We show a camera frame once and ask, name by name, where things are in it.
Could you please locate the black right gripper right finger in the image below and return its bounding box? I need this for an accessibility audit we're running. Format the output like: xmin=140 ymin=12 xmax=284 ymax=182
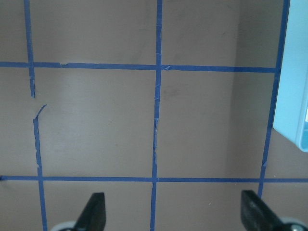
xmin=241 ymin=190 xmax=284 ymax=231

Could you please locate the light blue plastic bin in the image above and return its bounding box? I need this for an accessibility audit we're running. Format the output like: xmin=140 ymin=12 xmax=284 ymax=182
xmin=273 ymin=0 xmax=308 ymax=152

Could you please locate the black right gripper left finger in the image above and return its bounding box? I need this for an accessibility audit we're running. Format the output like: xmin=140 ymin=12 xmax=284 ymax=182
xmin=73 ymin=192 xmax=106 ymax=231

